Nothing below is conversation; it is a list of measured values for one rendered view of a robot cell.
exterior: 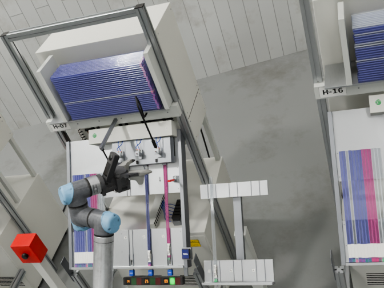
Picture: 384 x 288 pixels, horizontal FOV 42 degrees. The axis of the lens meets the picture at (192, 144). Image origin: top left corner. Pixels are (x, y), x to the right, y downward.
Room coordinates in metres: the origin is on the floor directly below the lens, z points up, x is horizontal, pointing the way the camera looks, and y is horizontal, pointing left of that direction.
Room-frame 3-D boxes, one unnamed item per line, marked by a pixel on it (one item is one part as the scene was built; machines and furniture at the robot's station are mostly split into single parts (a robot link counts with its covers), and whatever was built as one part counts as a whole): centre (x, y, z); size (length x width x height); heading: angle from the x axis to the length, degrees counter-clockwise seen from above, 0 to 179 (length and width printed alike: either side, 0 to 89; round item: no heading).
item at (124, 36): (2.78, 0.15, 0.86); 0.70 x 0.67 x 1.72; 66
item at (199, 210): (2.47, 0.29, 0.31); 0.70 x 0.65 x 0.62; 66
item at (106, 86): (2.33, 0.29, 1.52); 0.51 x 0.13 x 0.27; 66
